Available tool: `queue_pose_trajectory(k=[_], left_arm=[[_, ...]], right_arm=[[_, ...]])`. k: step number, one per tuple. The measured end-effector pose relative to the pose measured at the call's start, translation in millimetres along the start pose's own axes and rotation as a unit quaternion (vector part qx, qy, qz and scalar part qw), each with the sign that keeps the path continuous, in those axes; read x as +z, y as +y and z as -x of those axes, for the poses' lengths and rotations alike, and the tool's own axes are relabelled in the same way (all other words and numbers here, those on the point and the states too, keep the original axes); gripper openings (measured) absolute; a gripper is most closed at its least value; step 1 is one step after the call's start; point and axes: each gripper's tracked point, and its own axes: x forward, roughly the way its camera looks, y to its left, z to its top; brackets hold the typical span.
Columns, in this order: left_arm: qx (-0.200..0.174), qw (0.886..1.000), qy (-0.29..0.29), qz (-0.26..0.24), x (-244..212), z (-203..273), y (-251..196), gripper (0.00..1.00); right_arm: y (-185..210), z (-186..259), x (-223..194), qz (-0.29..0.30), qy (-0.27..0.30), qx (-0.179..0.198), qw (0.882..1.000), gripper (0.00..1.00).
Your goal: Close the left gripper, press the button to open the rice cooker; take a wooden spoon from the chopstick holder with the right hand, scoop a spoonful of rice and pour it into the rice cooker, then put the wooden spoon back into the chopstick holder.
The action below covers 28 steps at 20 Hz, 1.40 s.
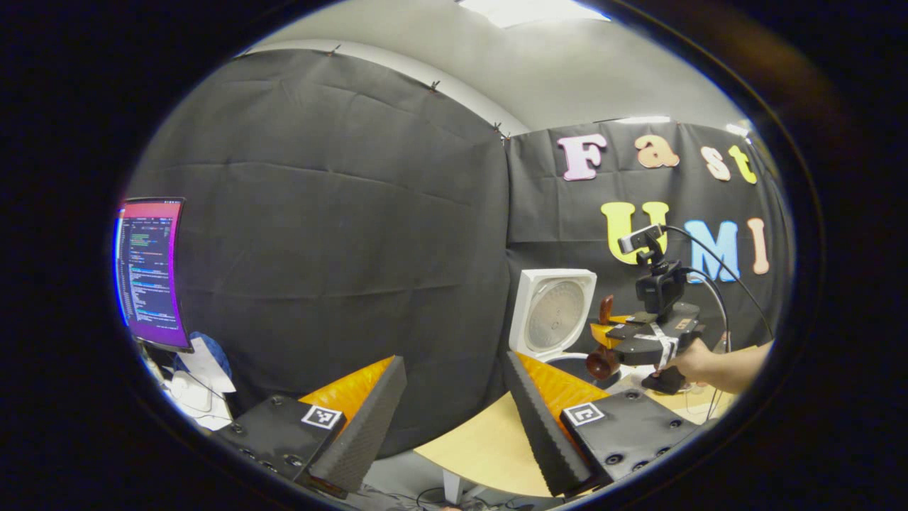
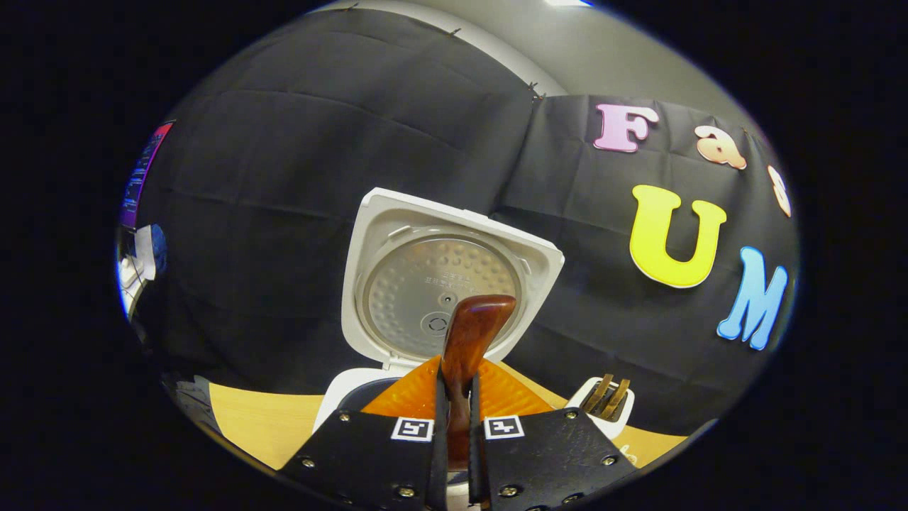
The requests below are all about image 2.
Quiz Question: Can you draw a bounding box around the black backdrop cloth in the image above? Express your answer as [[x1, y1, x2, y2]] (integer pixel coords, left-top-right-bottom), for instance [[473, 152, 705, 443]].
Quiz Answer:
[[131, 7, 802, 437]]

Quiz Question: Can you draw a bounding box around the brown wooden spoon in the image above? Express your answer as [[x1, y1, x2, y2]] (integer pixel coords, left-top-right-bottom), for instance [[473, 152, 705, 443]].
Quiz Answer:
[[440, 295, 517, 469]]

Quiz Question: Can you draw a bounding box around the white toaster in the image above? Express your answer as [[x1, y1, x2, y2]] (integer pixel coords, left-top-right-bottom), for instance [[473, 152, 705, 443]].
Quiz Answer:
[[565, 376, 636, 441]]

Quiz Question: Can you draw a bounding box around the white and blue object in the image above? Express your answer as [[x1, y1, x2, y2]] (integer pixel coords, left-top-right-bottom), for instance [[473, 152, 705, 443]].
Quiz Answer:
[[117, 224, 168, 317]]

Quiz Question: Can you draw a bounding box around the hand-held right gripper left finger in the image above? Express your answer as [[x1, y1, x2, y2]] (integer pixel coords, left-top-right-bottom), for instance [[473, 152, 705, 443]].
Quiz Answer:
[[278, 355, 449, 511]]

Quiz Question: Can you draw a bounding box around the brown bread slice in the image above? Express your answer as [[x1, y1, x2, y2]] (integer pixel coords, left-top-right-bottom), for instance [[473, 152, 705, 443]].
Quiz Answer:
[[599, 378, 631, 421], [582, 373, 614, 412]]

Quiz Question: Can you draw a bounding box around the white rice cooker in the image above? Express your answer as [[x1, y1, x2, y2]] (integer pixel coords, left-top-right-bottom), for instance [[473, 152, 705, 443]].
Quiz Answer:
[[312, 187, 566, 434]]

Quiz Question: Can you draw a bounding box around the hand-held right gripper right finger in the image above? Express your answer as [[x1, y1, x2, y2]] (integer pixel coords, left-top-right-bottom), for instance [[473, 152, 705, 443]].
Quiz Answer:
[[468, 358, 639, 511]]

